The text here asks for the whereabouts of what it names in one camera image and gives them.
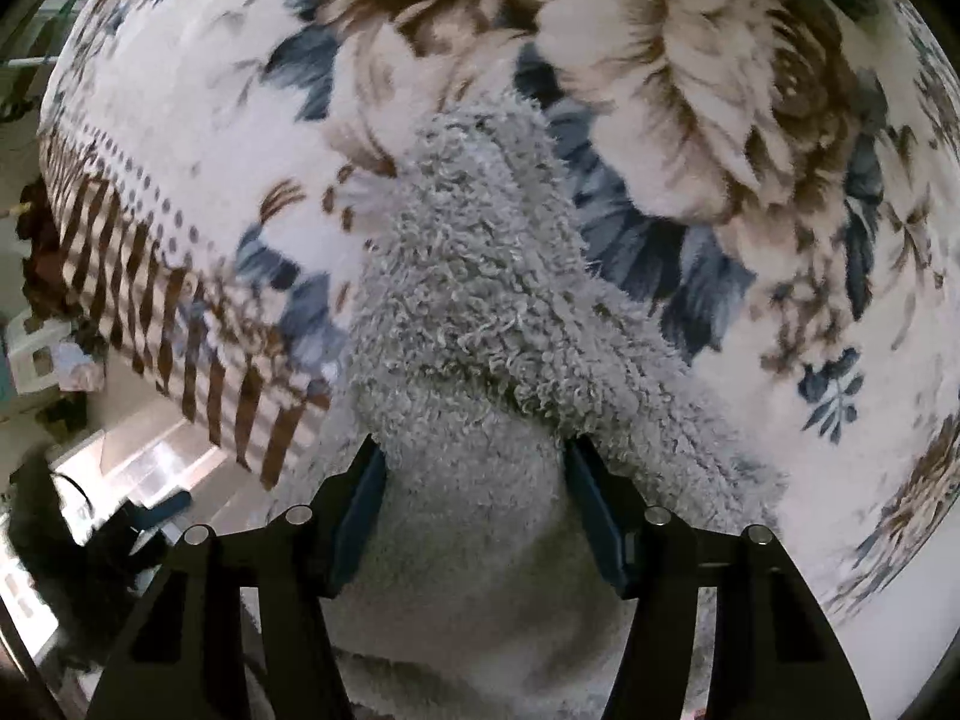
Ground white green storage rack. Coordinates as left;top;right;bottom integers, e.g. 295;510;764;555
3;310;103;395

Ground grey fleece pants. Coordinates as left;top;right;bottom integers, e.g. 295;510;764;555
274;96;784;718

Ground floral bed blanket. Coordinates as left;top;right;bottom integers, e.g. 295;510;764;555
35;0;960;628

